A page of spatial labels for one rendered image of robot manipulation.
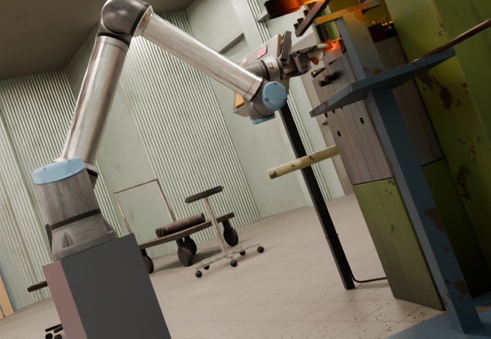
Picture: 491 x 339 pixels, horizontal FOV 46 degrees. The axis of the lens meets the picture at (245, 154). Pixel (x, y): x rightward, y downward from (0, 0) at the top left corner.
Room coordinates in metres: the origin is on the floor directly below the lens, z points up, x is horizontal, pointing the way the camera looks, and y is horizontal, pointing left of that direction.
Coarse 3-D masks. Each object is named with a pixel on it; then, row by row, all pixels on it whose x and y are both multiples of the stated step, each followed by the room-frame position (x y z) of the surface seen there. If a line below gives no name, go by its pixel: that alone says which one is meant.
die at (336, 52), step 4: (392, 24) 2.12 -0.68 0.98; (384, 28) 2.11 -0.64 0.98; (392, 36) 2.12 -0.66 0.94; (340, 40) 2.07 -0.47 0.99; (332, 44) 2.12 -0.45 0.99; (336, 44) 2.10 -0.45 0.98; (340, 44) 2.07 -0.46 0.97; (332, 48) 2.14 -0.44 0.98; (336, 48) 2.11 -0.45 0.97; (340, 48) 2.07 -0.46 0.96; (328, 52) 2.19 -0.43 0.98; (332, 52) 2.15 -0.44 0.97; (336, 52) 2.12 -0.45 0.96; (340, 52) 2.08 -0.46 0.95; (344, 52) 2.07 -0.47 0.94; (324, 56) 2.23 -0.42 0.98; (328, 56) 2.20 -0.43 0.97; (332, 56) 2.16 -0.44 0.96; (336, 56) 2.13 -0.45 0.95; (324, 60) 2.25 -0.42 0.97; (328, 60) 2.21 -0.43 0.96; (332, 60) 2.18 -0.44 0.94; (324, 64) 2.26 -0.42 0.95; (328, 64) 2.23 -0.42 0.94
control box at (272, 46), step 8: (272, 40) 2.59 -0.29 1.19; (280, 40) 2.55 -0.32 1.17; (256, 48) 2.69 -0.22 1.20; (272, 48) 2.57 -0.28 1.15; (248, 56) 2.74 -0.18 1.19; (256, 56) 2.66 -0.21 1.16; (264, 56) 2.61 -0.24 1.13; (240, 64) 2.78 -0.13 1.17; (280, 80) 2.50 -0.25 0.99; (288, 80) 2.53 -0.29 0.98; (288, 88) 2.52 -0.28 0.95; (232, 112) 2.74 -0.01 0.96; (240, 112) 2.72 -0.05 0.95
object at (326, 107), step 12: (420, 60) 1.47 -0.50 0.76; (432, 60) 1.47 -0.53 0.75; (444, 60) 1.52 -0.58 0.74; (384, 72) 1.45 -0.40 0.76; (396, 72) 1.45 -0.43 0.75; (408, 72) 1.49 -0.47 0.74; (420, 72) 1.63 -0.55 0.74; (360, 84) 1.44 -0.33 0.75; (372, 84) 1.44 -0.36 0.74; (384, 84) 1.58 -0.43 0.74; (396, 84) 1.74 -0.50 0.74; (336, 96) 1.55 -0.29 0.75; (348, 96) 1.55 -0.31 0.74; (360, 96) 1.70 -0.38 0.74; (324, 108) 1.67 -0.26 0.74; (336, 108) 1.82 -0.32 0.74
